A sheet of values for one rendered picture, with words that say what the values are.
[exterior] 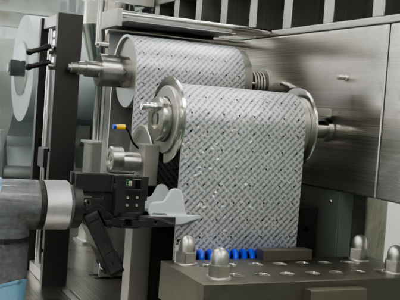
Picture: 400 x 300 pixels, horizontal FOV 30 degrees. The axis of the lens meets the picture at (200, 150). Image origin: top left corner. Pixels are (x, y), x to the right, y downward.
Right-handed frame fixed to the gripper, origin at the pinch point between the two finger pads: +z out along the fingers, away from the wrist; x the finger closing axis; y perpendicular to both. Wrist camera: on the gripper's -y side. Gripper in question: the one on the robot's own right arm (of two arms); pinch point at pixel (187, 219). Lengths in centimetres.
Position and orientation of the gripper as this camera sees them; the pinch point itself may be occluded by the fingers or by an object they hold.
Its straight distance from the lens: 123.9
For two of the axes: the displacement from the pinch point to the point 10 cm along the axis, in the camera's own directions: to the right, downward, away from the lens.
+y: 0.7, -10.0, -0.5
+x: -4.2, -0.8, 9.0
